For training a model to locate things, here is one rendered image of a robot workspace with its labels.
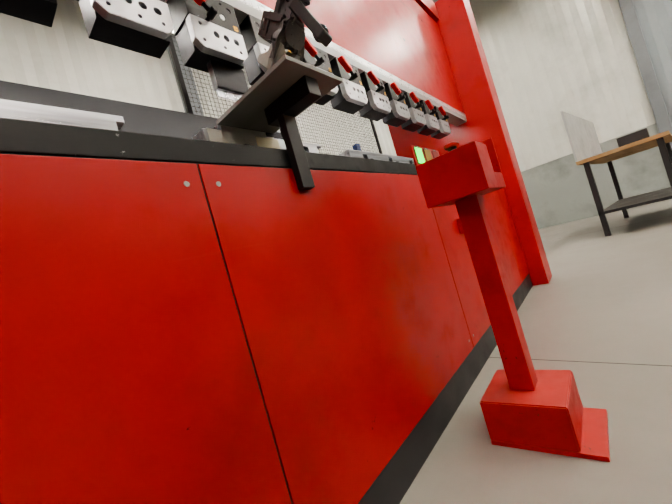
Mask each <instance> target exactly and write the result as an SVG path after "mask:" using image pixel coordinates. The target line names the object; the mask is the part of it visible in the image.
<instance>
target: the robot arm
mask: <svg viewBox="0 0 672 504"><path fill-rule="evenodd" d="M310 2H311V0H276V4H275V8H274V12H271V11H273V10H270V11H263V15H262V19H261V24H260V28H259V33H258V35H259V36H261V38H263V39H264V40H266V41H267V42H269V43H270V44H271V45H270V47H269V49H268V51H267V52H265V53H262V54H260V55H259V56H258V59H257V61H258V63H259V64H260V65H262V66H263V67H264V68H266V69H267V71H268V70H269V69H270V68H271V67H272V66H273V65H274V64H275V63H276V62H277V61H278V60H279V59H280V58H281V57H282V56H283V55H284V54H285V50H286V49H288V50H290V51H291V52H293V53H291V52H287V53H286V55H288V56H290V57H293V58H295V59H297V60H300V61H302V62H303V58H304V46H305V37H306V36H305V28H304V24H305V25H306V26H307V28H308V29H309V30H310V31H311V32H312V33H313V34H312V35H313V38H314V39H315V41H316V42H318V43H322V44H323V45H324V46H325V47H327V46H328V45H329V44H330V43H331V41H332V39H333V38H332V37H331V35H330V34H329V31H328V28H327V27H326V25H324V24H322V23H319V22H318V20H317V19H316V18H315V17H314V16H313V15H312V13H311V12H310V11H309V10H308V9H307V8H306V7H305V6H309V5H310ZM300 19H301V20H300ZM263 20H264V21H263ZM262 24H263V26H262ZM261 29H262V30H261Z"/></svg>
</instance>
